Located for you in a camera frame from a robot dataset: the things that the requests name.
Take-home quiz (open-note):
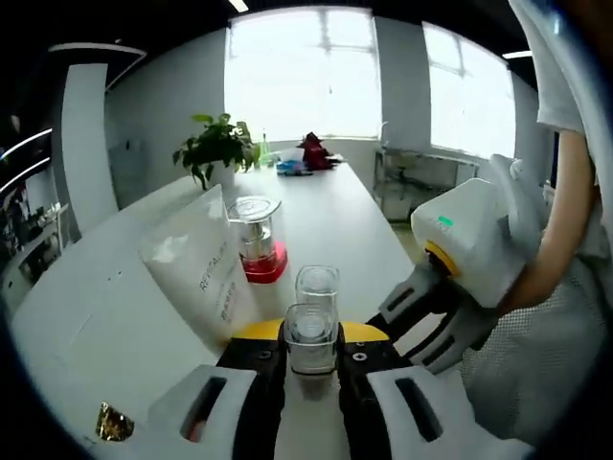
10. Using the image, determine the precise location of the white skincare tube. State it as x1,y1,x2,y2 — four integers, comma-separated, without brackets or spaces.
138,184,260,346

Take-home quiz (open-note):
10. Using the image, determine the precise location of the red collar skincare pump bottle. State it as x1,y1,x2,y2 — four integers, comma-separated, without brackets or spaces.
225,195,289,285

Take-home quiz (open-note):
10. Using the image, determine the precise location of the small white skincare bottle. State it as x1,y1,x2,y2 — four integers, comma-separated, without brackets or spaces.
295,264,340,312
283,302,340,399

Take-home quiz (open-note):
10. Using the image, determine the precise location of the potted green plant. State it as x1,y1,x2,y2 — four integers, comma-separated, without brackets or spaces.
172,113,262,191

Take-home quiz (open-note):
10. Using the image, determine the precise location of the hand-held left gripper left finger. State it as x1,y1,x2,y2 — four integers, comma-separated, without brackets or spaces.
143,318,288,460

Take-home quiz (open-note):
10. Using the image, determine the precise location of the blue packet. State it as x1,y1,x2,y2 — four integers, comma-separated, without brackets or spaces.
276,159,315,177

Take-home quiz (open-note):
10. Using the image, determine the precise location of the metal rack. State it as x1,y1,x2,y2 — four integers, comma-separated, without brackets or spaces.
375,143,480,222

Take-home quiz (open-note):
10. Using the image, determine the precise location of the white mesh chair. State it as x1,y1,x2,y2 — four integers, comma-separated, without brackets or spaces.
459,261,612,445

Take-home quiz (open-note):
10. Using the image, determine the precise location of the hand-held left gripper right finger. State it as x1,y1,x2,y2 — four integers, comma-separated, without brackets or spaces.
337,320,533,460

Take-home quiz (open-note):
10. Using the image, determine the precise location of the gold skincare sachet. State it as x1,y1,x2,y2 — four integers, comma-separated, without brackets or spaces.
95,401,136,442

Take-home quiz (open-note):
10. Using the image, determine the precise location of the bright window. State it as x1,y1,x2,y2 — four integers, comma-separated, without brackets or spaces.
423,21,518,159
224,7,384,143

